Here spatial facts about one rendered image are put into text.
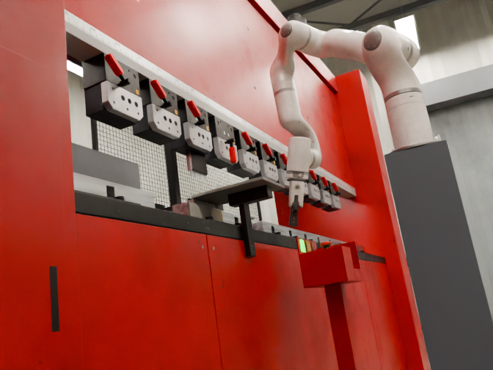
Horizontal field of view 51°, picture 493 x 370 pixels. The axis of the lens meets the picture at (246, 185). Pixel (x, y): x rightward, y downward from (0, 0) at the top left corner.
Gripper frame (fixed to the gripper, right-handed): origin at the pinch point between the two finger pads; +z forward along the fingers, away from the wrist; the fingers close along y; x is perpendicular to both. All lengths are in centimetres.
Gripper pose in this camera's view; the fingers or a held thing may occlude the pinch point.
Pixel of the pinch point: (293, 221)
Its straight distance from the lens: 194.1
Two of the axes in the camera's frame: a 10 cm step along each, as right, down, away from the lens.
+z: -0.9, 10.0, -0.4
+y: 0.2, 0.5, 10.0
